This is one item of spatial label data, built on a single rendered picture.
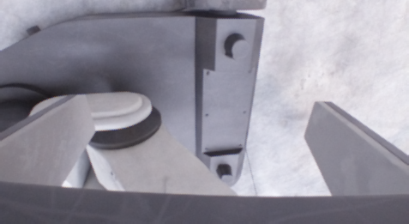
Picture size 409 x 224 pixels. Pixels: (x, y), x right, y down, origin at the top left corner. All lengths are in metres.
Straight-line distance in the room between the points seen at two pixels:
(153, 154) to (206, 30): 0.26
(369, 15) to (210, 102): 0.65
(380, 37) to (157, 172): 0.91
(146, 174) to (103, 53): 0.28
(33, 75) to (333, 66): 0.91
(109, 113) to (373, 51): 0.92
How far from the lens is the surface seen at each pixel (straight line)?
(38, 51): 0.53
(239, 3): 0.44
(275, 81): 0.77
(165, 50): 0.46
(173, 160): 0.31
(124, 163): 0.33
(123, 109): 0.35
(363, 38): 0.94
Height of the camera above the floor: 0.62
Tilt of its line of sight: 59 degrees down
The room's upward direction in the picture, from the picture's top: 160 degrees clockwise
